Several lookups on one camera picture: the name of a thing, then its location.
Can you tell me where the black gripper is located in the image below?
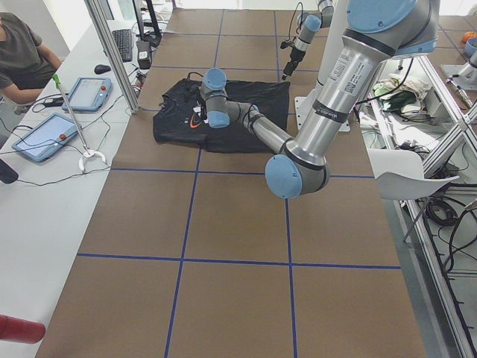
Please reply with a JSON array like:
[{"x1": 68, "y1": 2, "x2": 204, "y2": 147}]
[{"x1": 281, "y1": 44, "x2": 306, "y2": 81}]

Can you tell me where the black t-shirt with logo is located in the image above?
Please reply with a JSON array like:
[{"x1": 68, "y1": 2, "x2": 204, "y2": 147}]
[{"x1": 153, "y1": 78, "x2": 290, "y2": 154}]

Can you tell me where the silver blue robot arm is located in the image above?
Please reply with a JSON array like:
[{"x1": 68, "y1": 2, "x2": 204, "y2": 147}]
[
  {"x1": 280, "y1": 0, "x2": 335, "y2": 81},
  {"x1": 200, "y1": 1, "x2": 440, "y2": 198}
]

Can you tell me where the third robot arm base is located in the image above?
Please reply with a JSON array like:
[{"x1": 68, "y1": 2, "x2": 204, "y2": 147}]
[{"x1": 440, "y1": 37, "x2": 476, "y2": 107}]

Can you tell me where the pile of clothes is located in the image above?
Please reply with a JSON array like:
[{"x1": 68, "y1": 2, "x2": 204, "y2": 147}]
[{"x1": 373, "y1": 73, "x2": 432, "y2": 120}]

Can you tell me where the black power brick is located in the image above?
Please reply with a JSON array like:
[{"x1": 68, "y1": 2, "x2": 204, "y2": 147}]
[{"x1": 136, "y1": 40, "x2": 152, "y2": 69}]

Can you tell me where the white chair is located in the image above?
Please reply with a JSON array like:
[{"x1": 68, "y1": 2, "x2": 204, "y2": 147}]
[{"x1": 367, "y1": 148, "x2": 459, "y2": 200}]

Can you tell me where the black keyboard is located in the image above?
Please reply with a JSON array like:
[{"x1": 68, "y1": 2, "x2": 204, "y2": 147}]
[{"x1": 112, "y1": 29, "x2": 133, "y2": 62}]

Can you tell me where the black computer mouse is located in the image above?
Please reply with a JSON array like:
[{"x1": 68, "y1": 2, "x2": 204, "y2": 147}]
[{"x1": 94, "y1": 64, "x2": 111, "y2": 75}]

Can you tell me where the far blue teach pendant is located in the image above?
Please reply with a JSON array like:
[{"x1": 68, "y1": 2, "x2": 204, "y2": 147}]
[{"x1": 68, "y1": 77, "x2": 113, "y2": 112}]

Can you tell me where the blue teach pendant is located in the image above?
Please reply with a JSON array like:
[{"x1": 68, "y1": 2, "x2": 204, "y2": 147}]
[
  {"x1": 11, "y1": 113, "x2": 77, "y2": 163},
  {"x1": 68, "y1": 77, "x2": 113, "y2": 112}
]

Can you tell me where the near blue teach pendant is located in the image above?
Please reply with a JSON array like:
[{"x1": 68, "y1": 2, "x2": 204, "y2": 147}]
[{"x1": 11, "y1": 113, "x2": 77, "y2": 163}]

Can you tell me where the seated person in green shirt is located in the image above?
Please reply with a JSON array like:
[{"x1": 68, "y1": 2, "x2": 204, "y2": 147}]
[{"x1": 1, "y1": 12, "x2": 62, "y2": 104}]

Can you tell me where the red cylinder bottle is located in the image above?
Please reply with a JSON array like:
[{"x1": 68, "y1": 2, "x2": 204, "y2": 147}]
[{"x1": 1, "y1": 315, "x2": 45, "y2": 344}]

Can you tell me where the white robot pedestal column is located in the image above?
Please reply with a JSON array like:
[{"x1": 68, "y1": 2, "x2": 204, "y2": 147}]
[{"x1": 294, "y1": 0, "x2": 349, "y2": 129}]

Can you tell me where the aluminium frame post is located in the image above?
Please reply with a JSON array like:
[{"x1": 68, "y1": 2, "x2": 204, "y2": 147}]
[{"x1": 84, "y1": 0, "x2": 139, "y2": 114}]

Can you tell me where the bundle of black cables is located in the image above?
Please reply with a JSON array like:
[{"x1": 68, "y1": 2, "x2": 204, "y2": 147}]
[{"x1": 424, "y1": 197, "x2": 467, "y2": 227}]

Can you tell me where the grabber stick with green handle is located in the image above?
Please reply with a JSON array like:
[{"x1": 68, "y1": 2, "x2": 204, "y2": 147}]
[{"x1": 52, "y1": 74, "x2": 107, "y2": 174}]

